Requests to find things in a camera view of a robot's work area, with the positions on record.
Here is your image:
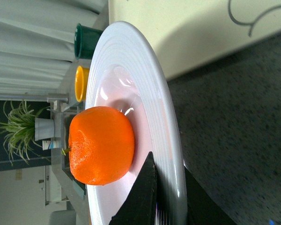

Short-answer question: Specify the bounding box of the white paper cup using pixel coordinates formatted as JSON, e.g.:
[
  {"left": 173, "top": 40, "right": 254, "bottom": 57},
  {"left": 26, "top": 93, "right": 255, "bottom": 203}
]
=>
[{"left": 42, "top": 140, "right": 61, "bottom": 150}]

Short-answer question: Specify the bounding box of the yellow mug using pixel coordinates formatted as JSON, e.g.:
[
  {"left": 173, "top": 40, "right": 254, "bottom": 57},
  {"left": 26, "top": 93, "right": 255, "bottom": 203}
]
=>
[{"left": 74, "top": 66, "right": 89, "bottom": 102}]

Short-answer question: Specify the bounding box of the potted green spider plant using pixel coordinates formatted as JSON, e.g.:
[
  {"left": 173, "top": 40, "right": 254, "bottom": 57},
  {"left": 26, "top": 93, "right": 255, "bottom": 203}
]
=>
[{"left": 0, "top": 100, "right": 50, "bottom": 166}]

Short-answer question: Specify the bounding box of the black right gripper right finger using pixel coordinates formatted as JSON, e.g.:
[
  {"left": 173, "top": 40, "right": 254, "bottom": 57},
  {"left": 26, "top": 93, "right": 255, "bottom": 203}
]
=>
[{"left": 184, "top": 164, "right": 235, "bottom": 225}]

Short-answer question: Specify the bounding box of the orange mandarin fruit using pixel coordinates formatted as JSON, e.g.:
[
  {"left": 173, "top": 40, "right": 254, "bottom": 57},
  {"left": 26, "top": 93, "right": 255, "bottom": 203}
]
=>
[{"left": 64, "top": 106, "right": 134, "bottom": 186}]

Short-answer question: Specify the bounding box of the dark green mug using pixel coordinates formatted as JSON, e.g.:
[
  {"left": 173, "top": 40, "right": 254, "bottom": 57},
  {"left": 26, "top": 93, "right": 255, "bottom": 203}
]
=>
[{"left": 74, "top": 23, "right": 103, "bottom": 60}]

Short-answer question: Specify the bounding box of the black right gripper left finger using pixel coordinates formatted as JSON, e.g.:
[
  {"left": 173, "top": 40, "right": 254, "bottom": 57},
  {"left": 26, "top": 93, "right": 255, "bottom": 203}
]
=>
[{"left": 109, "top": 152, "right": 158, "bottom": 225}]

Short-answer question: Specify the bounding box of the beige bear serving tray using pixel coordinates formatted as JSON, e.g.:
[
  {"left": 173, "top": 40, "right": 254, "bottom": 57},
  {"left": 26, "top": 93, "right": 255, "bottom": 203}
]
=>
[{"left": 108, "top": 0, "right": 281, "bottom": 80}]

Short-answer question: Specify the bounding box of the white round deep plate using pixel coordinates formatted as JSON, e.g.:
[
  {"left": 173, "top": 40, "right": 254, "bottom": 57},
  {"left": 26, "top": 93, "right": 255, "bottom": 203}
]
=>
[{"left": 85, "top": 21, "right": 187, "bottom": 225}]

